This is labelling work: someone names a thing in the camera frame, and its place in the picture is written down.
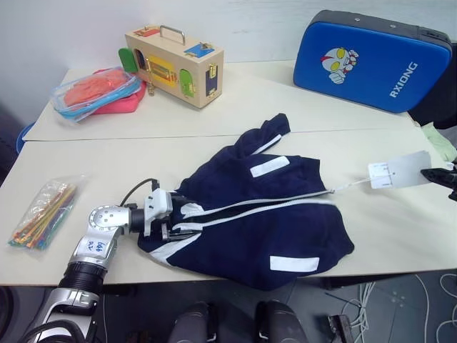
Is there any light green cloth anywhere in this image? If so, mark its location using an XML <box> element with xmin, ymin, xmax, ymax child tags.
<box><xmin>423</xmin><ymin>122</ymin><xmax>457</xmax><ymax>162</ymax></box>

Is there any pink folded cloth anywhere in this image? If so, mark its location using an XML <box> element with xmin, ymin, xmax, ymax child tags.
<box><xmin>91</xmin><ymin>68</ymin><xmax>148</xmax><ymax>116</ymax></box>

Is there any blue round stool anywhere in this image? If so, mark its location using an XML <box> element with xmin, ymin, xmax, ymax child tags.
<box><xmin>15</xmin><ymin>121</ymin><xmax>37</xmax><ymax>154</ymax></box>

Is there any navy blue zip jacket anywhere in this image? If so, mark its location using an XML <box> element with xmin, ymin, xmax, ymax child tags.
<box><xmin>136</xmin><ymin>113</ymin><xmax>356</xmax><ymax>292</ymax></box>

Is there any blue padded cartoon shield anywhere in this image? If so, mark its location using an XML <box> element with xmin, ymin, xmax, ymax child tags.
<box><xmin>292</xmin><ymin>9</ymin><xmax>453</xmax><ymax>114</ymax></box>

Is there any dark rounded shape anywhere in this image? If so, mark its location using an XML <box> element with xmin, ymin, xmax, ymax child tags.
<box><xmin>166</xmin><ymin>301</ymin><xmax>219</xmax><ymax>343</ymax></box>
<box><xmin>254</xmin><ymin>299</ymin><xmax>308</xmax><ymax>343</ymax></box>

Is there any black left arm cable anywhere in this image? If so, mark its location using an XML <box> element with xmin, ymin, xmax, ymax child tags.
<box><xmin>119</xmin><ymin>178</ymin><xmax>161</xmax><ymax>208</ymax></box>

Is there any clear bag with orange cloth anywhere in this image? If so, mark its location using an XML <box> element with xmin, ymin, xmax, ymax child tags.
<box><xmin>51</xmin><ymin>66</ymin><xmax>142</xmax><ymax>125</ymax></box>

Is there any white paper hang tag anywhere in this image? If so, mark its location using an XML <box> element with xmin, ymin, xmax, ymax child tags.
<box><xmin>367</xmin><ymin>150</ymin><xmax>433</xmax><ymax>190</ymax></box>

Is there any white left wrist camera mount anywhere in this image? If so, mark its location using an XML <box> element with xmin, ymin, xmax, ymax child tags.
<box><xmin>143</xmin><ymin>189</ymin><xmax>175</xmax><ymax>237</ymax></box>

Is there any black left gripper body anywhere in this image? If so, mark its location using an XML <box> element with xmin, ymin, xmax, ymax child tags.
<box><xmin>149</xmin><ymin>192</ymin><xmax>192</xmax><ymax>241</ymax></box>

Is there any white floor cable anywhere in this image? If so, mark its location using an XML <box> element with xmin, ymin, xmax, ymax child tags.
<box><xmin>341</xmin><ymin>272</ymin><xmax>457</xmax><ymax>343</ymax></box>

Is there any wooden lock busy box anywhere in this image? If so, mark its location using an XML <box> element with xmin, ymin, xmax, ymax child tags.
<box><xmin>119</xmin><ymin>24</ymin><xmax>225</xmax><ymax>109</ymax></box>

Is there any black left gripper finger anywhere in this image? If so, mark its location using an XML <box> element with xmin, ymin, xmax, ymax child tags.
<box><xmin>167</xmin><ymin>230</ymin><xmax>201</xmax><ymax>242</ymax></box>

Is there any brown floor block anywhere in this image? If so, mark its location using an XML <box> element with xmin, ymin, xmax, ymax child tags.
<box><xmin>326</xmin><ymin>314</ymin><xmax>359</xmax><ymax>343</ymax></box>

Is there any bag of coloured cable ties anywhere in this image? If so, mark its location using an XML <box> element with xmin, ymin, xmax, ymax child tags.
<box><xmin>7</xmin><ymin>174</ymin><xmax>88</xmax><ymax>253</ymax></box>

